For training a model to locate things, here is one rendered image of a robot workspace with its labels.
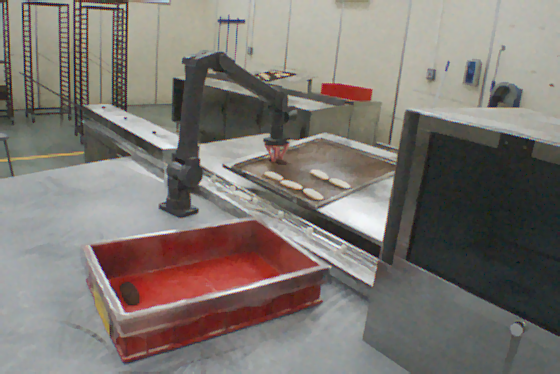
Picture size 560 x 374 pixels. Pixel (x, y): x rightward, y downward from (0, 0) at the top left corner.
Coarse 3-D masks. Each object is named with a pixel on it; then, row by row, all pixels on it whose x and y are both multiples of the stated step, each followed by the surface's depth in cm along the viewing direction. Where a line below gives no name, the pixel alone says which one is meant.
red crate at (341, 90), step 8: (328, 88) 510; (336, 88) 501; (344, 88) 493; (352, 88) 484; (360, 88) 518; (368, 88) 509; (336, 96) 503; (344, 96) 494; (352, 96) 486; (360, 96) 493; (368, 96) 503
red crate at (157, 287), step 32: (224, 256) 119; (256, 256) 121; (160, 288) 101; (192, 288) 102; (224, 288) 104; (320, 288) 100; (224, 320) 87; (256, 320) 91; (128, 352) 76; (160, 352) 80
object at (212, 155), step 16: (208, 144) 243; (224, 144) 247; (240, 144) 250; (256, 144) 254; (112, 160) 198; (128, 160) 200; (144, 160) 202; (208, 160) 212; (224, 160) 214; (160, 176) 182; (224, 176) 190; (192, 192) 167; (256, 192) 173; (288, 208) 160; (304, 208) 161; (320, 224) 148; (336, 224) 149; (320, 240) 136; (352, 240) 138; (368, 240) 139
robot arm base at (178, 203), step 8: (168, 192) 146; (176, 192) 143; (184, 192) 144; (168, 200) 144; (176, 200) 144; (184, 200) 144; (160, 208) 148; (168, 208) 145; (176, 208) 144; (184, 208) 145; (192, 208) 147; (184, 216) 143
